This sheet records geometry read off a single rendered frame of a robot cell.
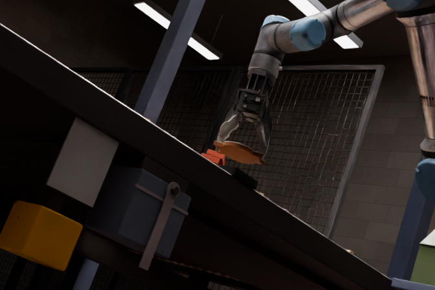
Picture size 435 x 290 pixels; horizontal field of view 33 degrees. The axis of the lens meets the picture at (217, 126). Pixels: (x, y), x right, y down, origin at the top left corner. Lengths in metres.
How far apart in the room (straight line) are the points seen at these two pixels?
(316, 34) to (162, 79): 2.24
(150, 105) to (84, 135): 2.66
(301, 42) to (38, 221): 0.84
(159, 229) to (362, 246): 6.62
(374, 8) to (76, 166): 0.84
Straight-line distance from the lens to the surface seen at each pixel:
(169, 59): 3.98
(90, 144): 1.25
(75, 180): 1.24
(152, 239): 1.31
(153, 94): 3.91
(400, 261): 6.12
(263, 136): 1.78
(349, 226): 8.06
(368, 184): 8.14
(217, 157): 2.87
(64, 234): 1.21
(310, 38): 1.76
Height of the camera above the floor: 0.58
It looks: 16 degrees up
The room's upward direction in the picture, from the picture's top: 21 degrees clockwise
